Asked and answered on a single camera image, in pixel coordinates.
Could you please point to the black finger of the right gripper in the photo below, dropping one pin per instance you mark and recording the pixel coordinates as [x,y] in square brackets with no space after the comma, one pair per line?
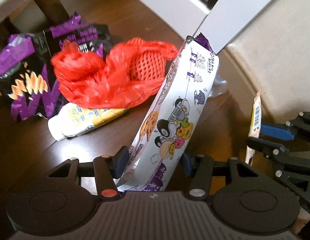
[266,147]

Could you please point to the white cartoon snack bag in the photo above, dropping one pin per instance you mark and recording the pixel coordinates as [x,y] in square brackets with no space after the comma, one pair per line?
[171,120]

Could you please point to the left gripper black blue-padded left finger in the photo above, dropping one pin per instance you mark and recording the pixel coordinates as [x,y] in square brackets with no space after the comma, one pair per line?
[98,176]

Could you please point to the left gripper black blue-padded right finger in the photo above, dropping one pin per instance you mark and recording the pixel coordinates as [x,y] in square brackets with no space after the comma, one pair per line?
[201,169]

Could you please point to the purple Lays chip bag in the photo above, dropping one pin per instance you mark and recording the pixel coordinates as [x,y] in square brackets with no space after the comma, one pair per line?
[27,80]

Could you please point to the small white barcode wrapper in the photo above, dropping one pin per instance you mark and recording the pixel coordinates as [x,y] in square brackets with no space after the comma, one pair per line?
[255,126]

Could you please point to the white yellow plastic bottle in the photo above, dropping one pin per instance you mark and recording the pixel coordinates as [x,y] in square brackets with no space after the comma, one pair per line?
[73,120]

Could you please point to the red foam fruit net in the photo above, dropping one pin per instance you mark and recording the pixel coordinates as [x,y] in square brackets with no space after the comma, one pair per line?
[147,66]

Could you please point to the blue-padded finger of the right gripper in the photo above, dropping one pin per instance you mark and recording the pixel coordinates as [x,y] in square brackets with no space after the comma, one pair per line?
[278,131]

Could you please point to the red plastic bag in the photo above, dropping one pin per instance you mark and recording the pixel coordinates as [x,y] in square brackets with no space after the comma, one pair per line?
[89,81]

